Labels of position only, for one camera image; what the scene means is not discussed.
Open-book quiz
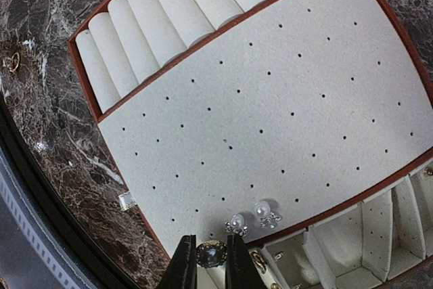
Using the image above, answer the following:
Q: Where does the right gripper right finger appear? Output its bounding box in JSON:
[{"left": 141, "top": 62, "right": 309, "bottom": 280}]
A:
[{"left": 225, "top": 235, "right": 267, "bottom": 289}]

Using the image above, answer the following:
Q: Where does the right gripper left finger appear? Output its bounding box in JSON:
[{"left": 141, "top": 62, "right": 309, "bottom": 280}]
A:
[{"left": 157, "top": 235, "right": 197, "bottom": 289}]

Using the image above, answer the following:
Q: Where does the dark gem brooch ring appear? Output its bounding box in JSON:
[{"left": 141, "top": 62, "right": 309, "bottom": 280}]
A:
[{"left": 196, "top": 240, "right": 227, "bottom": 268}]

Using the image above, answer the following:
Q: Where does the red jewelry tray cream insert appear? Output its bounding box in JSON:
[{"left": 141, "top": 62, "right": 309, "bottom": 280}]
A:
[{"left": 68, "top": 0, "right": 432, "bottom": 288}]

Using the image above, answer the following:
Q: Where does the black front table rail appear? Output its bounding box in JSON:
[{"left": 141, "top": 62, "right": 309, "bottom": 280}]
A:
[{"left": 1, "top": 75, "right": 140, "bottom": 288}]

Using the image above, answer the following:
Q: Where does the white slotted cable duct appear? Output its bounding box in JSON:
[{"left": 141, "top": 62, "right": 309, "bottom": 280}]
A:
[{"left": 1, "top": 163, "right": 87, "bottom": 288}]

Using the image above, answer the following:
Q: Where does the gold ring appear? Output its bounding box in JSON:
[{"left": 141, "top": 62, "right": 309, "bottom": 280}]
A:
[{"left": 7, "top": 51, "right": 22, "bottom": 74}]

